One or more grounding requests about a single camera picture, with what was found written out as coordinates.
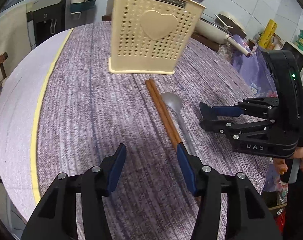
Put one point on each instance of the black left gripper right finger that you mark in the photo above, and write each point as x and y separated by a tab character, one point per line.
247	214

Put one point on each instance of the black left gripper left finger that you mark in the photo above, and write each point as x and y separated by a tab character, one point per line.
55	214

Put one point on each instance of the right hand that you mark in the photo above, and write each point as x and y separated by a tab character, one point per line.
281	166

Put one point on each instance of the purple floral cloth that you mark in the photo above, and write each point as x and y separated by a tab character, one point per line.
254	70

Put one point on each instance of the yellow package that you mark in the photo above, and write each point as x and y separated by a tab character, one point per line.
267	33

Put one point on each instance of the brown wooden chopstick on table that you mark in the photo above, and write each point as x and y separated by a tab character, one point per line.
159	109
164	109

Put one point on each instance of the dark wooden counter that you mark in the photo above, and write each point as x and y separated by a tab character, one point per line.
205	41

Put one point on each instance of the matte grey spoon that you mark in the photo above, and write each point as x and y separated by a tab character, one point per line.
174	102

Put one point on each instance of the cream frying pan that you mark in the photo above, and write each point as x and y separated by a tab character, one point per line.
216	34

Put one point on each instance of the cream perforated utensil holder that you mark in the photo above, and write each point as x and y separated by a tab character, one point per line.
149	36

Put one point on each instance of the white water dispenser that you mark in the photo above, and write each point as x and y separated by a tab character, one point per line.
46	19

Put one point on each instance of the teal paper towel holder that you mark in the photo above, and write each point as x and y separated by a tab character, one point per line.
76	8

